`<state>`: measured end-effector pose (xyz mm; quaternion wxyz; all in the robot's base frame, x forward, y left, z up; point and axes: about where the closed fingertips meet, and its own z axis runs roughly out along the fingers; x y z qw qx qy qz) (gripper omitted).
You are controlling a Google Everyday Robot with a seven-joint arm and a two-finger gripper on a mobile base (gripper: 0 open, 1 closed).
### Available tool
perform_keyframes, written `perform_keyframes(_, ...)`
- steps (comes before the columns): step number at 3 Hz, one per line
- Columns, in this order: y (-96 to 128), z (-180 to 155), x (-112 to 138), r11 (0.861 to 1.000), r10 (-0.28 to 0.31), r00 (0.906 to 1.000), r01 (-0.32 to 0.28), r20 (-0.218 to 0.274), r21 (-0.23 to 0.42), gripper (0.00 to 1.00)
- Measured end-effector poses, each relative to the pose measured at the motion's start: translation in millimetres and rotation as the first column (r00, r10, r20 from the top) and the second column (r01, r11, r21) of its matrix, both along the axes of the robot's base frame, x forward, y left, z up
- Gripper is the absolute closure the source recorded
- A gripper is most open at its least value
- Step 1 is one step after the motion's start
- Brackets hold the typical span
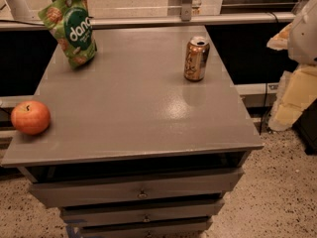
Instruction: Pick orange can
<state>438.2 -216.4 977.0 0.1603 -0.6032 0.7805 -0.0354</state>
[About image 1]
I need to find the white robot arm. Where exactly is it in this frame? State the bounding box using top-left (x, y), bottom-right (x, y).
top-left (288, 0), bottom-right (317, 65)

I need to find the orange soda can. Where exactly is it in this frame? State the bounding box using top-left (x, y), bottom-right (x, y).
top-left (184, 36), bottom-right (210, 81)

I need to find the grey drawer cabinet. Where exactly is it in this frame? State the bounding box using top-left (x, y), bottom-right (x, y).
top-left (0, 25), bottom-right (264, 238)

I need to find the grey metal railing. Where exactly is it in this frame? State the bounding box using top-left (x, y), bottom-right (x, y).
top-left (0, 11), bottom-right (296, 32)

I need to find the bottom grey drawer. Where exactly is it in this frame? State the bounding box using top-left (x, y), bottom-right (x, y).
top-left (80, 217), bottom-right (211, 238)

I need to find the grey drawer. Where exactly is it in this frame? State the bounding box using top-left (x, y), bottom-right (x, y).
top-left (80, 217), bottom-right (211, 238)
top-left (30, 168), bottom-right (244, 207)
top-left (61, 197), bottom-right (224, 227)

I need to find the red orange apple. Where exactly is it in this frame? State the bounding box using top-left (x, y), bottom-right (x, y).
top-left (11, 100), bottom-right (51, 135)

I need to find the green dang snack bag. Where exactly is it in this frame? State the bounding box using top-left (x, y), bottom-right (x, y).
top-left (38, 0), bottom-right (97, 67)

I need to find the middle grey drawer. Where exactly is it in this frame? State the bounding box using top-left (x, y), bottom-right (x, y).
top-left (61, 197), bottom-right (224, 227)

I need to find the yellow foam block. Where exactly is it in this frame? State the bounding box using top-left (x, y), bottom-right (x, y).
top-left (268, 64), bottom-right (317, 131)

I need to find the top grey drawer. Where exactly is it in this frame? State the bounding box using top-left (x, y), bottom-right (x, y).
top-left (30, 168), bottom-right (244, 207)

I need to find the black hanging cable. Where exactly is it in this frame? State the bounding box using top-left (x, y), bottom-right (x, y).
top-left (259, 11), bottom-right (280, 136)

